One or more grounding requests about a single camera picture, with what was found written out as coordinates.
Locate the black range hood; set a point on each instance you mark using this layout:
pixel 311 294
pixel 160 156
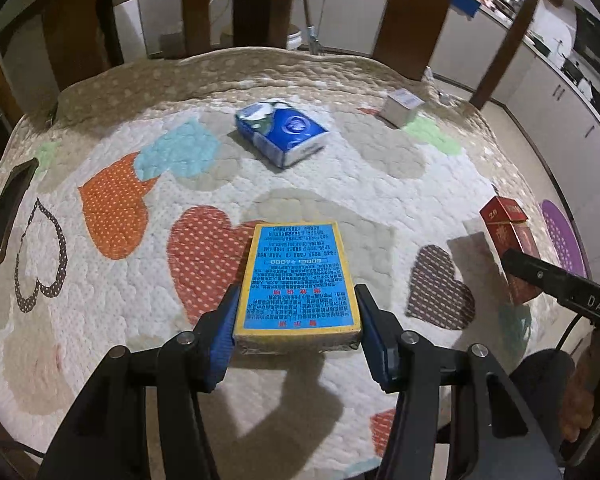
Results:
pixel 597 35

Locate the dark wooden chair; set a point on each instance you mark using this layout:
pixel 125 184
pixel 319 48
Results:
pixel 80 25

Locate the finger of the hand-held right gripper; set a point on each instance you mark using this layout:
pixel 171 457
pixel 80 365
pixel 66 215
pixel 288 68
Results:
pixel 530 270

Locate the red cardboard box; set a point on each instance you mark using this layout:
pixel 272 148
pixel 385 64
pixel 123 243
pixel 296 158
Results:
pixel 512 240

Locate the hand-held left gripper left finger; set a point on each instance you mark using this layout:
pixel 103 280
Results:
pixel 222 340

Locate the white kitchen cabinets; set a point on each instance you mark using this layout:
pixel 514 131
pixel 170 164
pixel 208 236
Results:
pixel 555 95

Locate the blue crate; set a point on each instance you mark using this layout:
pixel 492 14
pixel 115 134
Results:
pixel 467 2

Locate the blue box with yellow edges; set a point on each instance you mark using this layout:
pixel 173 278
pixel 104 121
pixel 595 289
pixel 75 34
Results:
pixel 295 280

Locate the white bucket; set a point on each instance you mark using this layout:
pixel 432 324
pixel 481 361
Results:
pixel 294 39

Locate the heart-patterned quilt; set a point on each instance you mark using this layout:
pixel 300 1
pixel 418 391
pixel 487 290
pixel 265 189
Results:
pixel 130 185

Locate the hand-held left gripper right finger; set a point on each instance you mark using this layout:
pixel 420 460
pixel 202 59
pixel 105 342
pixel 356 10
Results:
pixel 380 355

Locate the small white box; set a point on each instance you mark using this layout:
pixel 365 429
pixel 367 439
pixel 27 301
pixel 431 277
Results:
pixel 402 107

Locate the blue tissue pack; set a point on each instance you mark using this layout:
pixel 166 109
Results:
pixel 280 132

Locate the metal pole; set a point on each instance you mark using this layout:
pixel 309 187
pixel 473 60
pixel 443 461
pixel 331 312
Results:
pixel 311 25

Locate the wooden chair with round hole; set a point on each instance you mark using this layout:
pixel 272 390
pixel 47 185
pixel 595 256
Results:
pixel 405 25

